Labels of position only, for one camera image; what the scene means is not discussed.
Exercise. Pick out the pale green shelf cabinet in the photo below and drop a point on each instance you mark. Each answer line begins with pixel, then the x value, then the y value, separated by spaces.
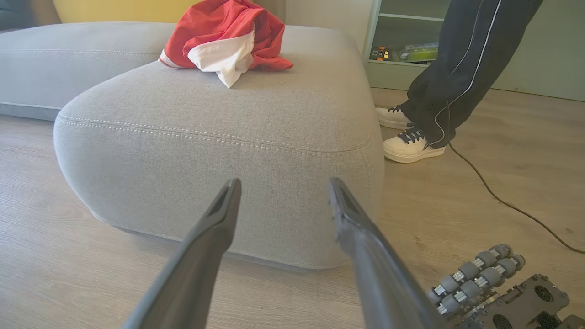
pixel 539 55

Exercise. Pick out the grey roller omni wheel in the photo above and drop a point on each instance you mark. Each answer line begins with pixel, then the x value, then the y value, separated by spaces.
pixel 475 278

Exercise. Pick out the yellow cushion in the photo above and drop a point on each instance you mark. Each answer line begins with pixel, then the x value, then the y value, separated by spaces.
pixel 114 9

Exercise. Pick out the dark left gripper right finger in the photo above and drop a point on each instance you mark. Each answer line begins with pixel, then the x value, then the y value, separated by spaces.
pixel 379 274

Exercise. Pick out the person's dark striped trousers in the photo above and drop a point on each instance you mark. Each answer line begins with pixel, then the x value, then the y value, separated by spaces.
pixel 461 59

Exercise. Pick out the black and yellow toy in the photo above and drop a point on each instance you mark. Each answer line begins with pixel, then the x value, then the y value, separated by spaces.
pixel 380 53

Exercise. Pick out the grey fabric sofa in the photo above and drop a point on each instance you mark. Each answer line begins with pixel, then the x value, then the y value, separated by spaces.
pixel 205 137

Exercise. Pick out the red and white garment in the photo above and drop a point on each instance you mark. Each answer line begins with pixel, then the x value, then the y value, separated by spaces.
pixel 215 23

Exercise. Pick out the white sneaker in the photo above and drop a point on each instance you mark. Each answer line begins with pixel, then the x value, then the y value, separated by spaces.
pixel 409 148
pixel 393 119

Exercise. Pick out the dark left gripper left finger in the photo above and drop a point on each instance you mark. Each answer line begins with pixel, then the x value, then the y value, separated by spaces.
pixel 201 256

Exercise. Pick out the green flat box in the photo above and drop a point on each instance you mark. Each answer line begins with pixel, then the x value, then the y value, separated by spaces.
pixel 420 53

